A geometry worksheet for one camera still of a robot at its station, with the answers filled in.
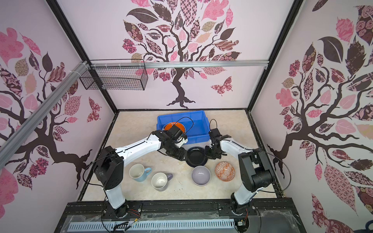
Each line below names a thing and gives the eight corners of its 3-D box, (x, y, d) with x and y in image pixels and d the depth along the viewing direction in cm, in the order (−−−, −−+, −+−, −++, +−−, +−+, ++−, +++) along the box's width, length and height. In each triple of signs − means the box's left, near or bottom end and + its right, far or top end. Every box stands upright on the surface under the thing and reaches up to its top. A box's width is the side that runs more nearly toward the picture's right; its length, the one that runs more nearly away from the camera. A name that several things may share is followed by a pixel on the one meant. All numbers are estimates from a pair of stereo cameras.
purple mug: (153, 191, 81) (150, 187, 75) (155, 177, 87) (152, 172, 80) (171, 191, 81) (169, 187, 75) (172, 177, 87) (171, 172, 80)
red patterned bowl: (216, 182, 84) (217, 179, 81) (214, 164, 91) (214, 161, 88) (235, 181, 84) (237, 179, 81) (231, 164, 91) (233, 161, 88)
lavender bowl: (191, 187, 82) (191, 184, 78) (191, 169, 89) (191, 165, 85) (210, 187, 82) (211, 184, 78) (209, 169, 89) (209, 165, 85)
